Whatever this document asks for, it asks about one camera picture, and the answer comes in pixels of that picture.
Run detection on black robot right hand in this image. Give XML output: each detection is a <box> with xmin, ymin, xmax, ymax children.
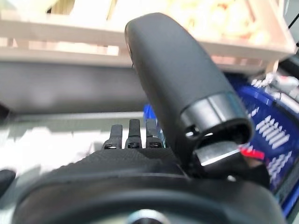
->
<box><xmin>11</xmin><ymin>12</ymin><xmax>287</xmax><ymax>224</ymax></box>

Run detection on blue plastic shopping basket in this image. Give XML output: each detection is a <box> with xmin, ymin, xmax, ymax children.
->
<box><xmin>142</xmin><ymin>70</ymin><xmax>299</xmax><ymax>220</ymax></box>

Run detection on light wooden slatted crate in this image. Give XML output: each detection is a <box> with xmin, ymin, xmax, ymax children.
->
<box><xmin>109</xmin><ymin>0</ymin><xmax>297</xmax><ymax>73</ymax></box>
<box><xmin>0</xmin><ymin>0</ymin><xmax>131</xmax><ymax>68</ymax></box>

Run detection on red chili pepper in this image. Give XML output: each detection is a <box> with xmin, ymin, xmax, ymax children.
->
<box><xmin>238</xmin><ymin>147</ymin><xmax>266</xmax><ymax>161</ymax></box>

